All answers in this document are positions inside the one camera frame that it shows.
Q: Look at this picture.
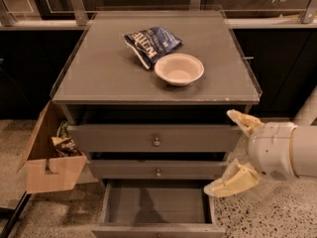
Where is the white paper bowl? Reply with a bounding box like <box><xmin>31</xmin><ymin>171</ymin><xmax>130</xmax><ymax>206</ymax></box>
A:
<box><xmin>155</xmin><ymin>54</ymin><xmax>204</xmax><ymax>86</ymax></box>

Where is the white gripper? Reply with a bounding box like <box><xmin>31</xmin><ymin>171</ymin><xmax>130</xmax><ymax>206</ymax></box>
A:
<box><xmin>203</xmin><ymin>109</ymin><xmax>296</xmax><ymax>198</ymax></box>

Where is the grey top drawer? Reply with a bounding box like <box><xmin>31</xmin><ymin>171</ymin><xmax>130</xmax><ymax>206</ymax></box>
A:
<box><xmin>68</xmin><ymin>124</ymin><xmax>242</xmax><ymax>152</ymax></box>

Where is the metal railing frame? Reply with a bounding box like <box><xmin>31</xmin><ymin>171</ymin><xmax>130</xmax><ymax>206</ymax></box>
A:
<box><xmin>0</xmin><ymin>0</ymin><xmax>317</xmax><ymax>29</ymax></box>

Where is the grey middle drawer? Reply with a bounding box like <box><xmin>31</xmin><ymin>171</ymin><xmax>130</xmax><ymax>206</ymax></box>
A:
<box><xmin>87</xmin><ymin>160</ymin><xmax>227</xmax><ymax>179</ymax></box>

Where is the black metal leg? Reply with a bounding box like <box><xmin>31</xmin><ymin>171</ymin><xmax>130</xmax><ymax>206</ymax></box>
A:
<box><xmin>0</xmin><ymin>191</ymin><xmax>31</xmax><ymax>238</ymax></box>

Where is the blue chip bag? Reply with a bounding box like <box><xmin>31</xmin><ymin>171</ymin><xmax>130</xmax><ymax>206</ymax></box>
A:
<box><xmin>123</xmin><ymin>27</ymin><xmax>182</xmax><ymax>69</ymax></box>

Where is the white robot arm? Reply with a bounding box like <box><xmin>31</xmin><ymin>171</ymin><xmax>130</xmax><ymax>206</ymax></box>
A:
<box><xmin>204</xmin><ymin>87</ymin><xmax>317</xmax><ymax>197</ymax></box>

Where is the cardboard box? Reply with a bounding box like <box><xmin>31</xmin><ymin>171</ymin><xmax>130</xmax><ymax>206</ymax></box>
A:
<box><xmin>17</xmin><ymin>101</ymin><xmax>86</xmax><ymax>193</ymax></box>

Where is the grey drawer cabinet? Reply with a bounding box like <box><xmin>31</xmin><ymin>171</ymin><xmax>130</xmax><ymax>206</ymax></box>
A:
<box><xmin>50</xmin><ymin>10</ymin><xmax>264</xmax><ymax>190</ymax></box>

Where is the grey bottom drawer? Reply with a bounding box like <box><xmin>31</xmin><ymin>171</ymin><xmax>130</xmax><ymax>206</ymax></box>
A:
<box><xmin>92</xmin><ymin>179</ymin><xmax>226</xmax><ymax>238</ymax></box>

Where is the brown snack bag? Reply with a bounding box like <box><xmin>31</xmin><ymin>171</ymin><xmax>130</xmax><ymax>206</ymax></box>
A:
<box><xmin>52</xmin><ymin>137</ymin><xmax>81</xmax><ymax>157</ymax></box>

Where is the green snack bag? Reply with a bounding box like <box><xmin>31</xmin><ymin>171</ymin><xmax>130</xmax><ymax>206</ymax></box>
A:
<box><xmin>56</xmin><ymin>120</ymin><xmax>69</xmax><ymax>138</ymax></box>

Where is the grey drawer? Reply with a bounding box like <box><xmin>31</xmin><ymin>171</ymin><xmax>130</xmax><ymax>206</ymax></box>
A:
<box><xmin>92</xmin><ymin>179</ymin><xmax>226</xmax><ymax>238</ymax></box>
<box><xmin>87</xmin><ymin>160</ymin><xmax>227</xmax><ymax>179</ymax></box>
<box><xmin>68</xmin><ymin>124</ymin><xmax>242</xmax><ymax>152</ymax></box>

